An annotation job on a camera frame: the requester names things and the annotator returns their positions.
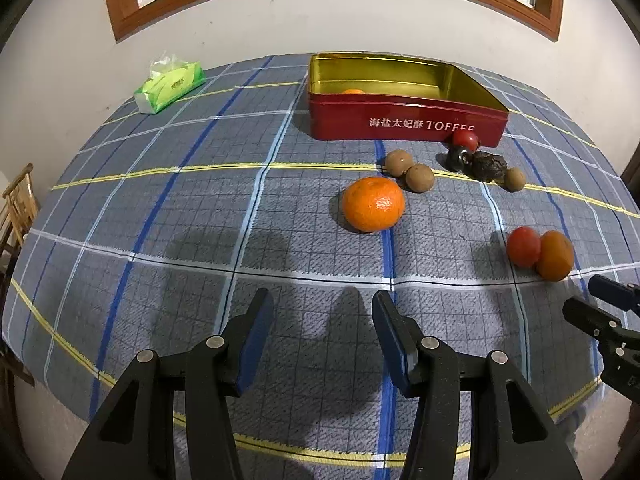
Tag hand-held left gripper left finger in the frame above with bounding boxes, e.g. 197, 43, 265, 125
62, 287, 275, 480

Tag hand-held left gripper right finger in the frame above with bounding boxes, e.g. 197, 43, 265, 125
371, 290, 583, 480

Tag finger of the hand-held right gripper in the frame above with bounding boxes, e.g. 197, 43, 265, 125
562, 297, 640, 350
588, 274, 640, 317

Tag small dark orange mandarin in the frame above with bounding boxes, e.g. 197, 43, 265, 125
536, 230, 575, 282

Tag red tomato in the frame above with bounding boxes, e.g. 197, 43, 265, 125
506, 226, 542, 268

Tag large orange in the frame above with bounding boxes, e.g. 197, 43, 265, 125
342, 176, 406, 233

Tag black round fruit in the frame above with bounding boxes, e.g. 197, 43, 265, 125
445, 145, 473, 172

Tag red metal tin box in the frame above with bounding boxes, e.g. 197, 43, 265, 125
306, 52, 510, 146

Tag blue plaid tablecloth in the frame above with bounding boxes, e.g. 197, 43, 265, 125
0, 52, 640, 466

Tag dark wrinkled fruit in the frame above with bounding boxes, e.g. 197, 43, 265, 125
467, 151, 508, 182

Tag small red fruit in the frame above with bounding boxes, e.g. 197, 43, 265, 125
451, 129, 478, 152

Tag green tissue pack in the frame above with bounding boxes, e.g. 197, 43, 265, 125
133, 52, 207, 115

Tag wooden chair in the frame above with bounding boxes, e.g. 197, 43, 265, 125
0, 162, 41, 281

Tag wooden window frame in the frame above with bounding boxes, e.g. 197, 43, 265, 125
100, 0, 566, 43

